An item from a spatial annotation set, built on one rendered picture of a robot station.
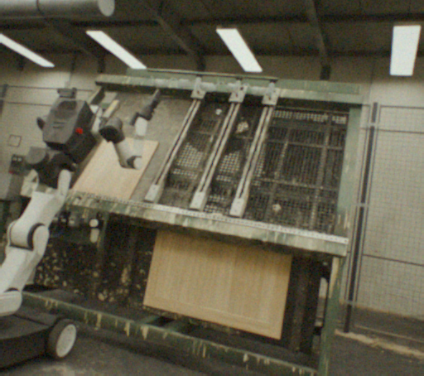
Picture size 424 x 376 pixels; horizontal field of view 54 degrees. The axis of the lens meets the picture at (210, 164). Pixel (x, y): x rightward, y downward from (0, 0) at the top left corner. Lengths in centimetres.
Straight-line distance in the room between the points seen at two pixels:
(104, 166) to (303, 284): 157
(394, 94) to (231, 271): 563
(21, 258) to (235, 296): 126
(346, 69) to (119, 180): 575
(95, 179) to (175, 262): 80
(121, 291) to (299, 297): 116
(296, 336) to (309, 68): 609
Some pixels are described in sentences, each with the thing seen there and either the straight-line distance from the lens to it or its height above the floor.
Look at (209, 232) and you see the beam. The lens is 251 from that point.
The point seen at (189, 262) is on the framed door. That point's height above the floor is 57.
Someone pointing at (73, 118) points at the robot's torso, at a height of 129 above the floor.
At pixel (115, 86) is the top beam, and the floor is 184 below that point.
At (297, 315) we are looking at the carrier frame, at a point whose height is 41.
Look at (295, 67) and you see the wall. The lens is 814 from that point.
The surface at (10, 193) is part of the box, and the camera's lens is 298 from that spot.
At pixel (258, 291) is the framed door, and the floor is 49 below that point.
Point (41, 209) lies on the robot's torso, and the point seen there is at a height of 75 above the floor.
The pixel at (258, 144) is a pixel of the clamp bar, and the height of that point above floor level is 143.
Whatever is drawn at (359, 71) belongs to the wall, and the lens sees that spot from 795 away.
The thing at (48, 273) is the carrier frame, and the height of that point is 29.
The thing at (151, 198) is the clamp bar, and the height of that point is 94.
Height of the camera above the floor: 85
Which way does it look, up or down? 8 degrees up
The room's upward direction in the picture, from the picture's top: 10 degrees clockwise
